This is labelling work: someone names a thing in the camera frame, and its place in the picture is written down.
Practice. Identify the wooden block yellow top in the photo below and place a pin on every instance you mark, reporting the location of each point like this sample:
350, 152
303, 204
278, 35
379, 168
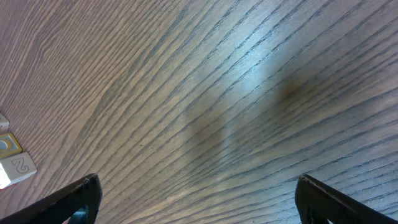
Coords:
9, 146

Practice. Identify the wooden block red letter M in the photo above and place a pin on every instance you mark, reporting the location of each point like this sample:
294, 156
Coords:
16, 168

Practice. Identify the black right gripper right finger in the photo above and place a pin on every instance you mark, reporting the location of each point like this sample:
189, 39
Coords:
317, 202

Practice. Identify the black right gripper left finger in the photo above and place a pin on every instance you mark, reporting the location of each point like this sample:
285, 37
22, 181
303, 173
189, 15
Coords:
78, 202

